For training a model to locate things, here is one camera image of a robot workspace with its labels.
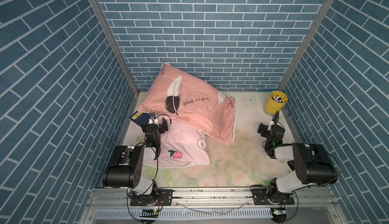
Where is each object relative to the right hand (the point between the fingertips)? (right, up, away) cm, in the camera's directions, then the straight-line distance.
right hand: (272, 125), depth 94 cm
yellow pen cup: (+5, +15, +5) cm, 16 cm away
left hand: (-70, +4, -3) cm, 71 cm away
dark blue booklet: (-87, +3, +10) cm, 88 cm away
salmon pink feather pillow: (-60, +19, 0) cm, 63 cm away
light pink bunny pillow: (-56, -9, -12) cm, 58 cm away
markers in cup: (+8, +17, +8) cm, 20 cm away
